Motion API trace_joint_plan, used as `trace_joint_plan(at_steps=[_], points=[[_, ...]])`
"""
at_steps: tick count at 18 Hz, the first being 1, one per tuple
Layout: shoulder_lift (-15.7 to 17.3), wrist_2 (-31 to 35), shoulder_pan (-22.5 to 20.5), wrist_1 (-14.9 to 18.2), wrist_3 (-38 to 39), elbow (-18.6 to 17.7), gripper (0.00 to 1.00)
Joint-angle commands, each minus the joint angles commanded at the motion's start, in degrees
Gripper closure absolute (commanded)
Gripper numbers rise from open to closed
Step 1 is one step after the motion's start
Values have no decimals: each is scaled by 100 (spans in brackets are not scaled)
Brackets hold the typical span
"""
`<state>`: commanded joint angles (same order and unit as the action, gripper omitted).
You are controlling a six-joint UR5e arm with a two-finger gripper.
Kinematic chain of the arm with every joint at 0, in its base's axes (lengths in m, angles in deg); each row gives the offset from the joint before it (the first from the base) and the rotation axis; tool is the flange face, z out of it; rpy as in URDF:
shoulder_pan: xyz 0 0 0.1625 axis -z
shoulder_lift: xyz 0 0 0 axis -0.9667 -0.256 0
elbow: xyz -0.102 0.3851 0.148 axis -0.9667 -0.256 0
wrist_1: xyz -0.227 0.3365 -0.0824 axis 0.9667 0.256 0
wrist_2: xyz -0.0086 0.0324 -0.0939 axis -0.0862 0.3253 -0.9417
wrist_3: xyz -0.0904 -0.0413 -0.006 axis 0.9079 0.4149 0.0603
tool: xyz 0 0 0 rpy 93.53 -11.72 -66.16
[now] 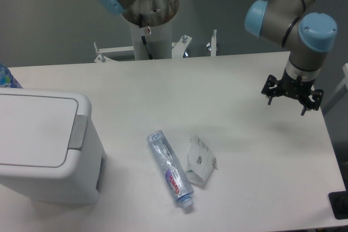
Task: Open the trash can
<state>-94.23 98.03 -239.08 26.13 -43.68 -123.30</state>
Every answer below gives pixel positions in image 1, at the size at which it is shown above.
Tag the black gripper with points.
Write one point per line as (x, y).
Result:
(295, 87)

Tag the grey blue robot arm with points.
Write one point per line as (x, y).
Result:
(307, 36)

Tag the white trash can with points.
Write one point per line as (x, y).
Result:
(78, 179)

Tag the white trash can lid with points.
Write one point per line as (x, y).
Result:
(36, 130)

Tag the black table clamp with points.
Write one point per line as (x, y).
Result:
(338, 201)

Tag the clear plastic water bottle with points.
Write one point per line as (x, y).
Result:
(171, 169)

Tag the blue labelled bottle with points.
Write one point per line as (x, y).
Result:
(7, 79)

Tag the white frame post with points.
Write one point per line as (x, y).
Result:
(337, 94)

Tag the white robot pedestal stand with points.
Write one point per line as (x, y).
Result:
(150, 23)

